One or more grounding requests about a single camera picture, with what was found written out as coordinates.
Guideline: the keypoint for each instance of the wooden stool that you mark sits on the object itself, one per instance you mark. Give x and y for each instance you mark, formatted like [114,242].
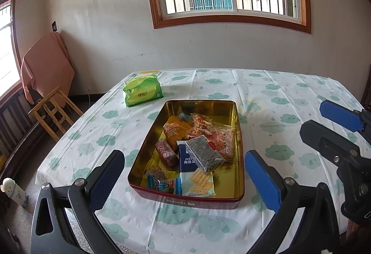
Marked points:
[43,101]

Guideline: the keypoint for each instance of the clear packet of orange snacks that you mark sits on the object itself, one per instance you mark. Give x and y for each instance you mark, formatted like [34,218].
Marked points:
[200,123]

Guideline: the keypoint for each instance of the clear packet of pink snacks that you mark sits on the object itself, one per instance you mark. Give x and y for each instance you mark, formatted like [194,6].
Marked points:
[223,140]

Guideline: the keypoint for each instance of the side window with wooden frame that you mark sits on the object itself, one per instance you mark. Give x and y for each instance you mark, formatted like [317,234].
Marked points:
[5,39]

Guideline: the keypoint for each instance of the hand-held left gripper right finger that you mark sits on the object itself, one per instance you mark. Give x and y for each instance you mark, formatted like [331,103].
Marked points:
[260,178]

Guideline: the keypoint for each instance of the yellow paper slip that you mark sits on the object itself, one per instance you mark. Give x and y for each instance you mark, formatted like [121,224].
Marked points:
[149,71]

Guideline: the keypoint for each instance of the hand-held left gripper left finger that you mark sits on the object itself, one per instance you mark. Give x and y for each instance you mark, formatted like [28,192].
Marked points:
[105,181]

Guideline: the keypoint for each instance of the green tissue pack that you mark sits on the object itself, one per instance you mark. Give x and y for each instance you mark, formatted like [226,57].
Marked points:
[142,91]

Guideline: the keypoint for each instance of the black wall switch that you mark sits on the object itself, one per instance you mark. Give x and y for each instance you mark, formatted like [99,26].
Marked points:
[54,26]

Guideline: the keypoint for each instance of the pink cloth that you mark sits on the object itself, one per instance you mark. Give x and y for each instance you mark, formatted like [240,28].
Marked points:
[46,68]

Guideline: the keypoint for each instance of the pink snack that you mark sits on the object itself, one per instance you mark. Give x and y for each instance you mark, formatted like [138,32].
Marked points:
[166,154]

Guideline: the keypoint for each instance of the blue cracker packet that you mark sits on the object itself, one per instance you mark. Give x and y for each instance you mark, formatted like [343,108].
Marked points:
[185,161]

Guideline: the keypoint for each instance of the dark wooden bench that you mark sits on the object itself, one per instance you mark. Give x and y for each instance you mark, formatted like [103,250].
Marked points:
[14,132]

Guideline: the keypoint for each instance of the silver snack packet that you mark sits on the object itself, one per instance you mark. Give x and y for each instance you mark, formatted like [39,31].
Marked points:
[204,155]

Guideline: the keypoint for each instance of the orange chips packet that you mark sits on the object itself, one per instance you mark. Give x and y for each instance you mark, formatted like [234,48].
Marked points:
[174,129]

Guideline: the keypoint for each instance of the white bottle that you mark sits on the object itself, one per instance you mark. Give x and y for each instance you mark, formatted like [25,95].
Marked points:
[14,193]

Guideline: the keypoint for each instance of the cloud print tablecloth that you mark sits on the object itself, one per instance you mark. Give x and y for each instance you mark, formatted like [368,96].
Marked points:
[260,91]

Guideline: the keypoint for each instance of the red and gold tin box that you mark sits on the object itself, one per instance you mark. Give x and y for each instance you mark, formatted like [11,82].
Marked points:
[226,178]

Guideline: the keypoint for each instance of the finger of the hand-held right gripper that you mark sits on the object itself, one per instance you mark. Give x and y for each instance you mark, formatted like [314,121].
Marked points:
[324,138]
[339,114]

